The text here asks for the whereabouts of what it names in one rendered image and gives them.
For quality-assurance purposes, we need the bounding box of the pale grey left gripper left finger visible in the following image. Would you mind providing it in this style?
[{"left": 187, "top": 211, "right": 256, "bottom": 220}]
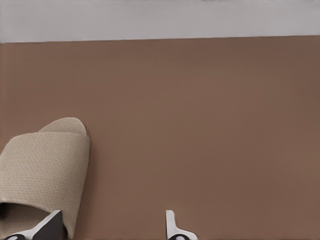
[{"left": 1, "top": 209, "right": 63, "bottom": 240}]

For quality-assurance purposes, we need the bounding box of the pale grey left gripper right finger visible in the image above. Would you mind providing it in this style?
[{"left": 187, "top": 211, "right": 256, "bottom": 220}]
[{"left": 165, "top": 209, "right": 198, "bottom": 240}]

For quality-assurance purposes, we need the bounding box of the beige woven slipper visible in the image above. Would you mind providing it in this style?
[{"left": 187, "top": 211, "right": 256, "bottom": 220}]
[{"left": 0, "top": 117, "right": 92, "bottom": 240}]

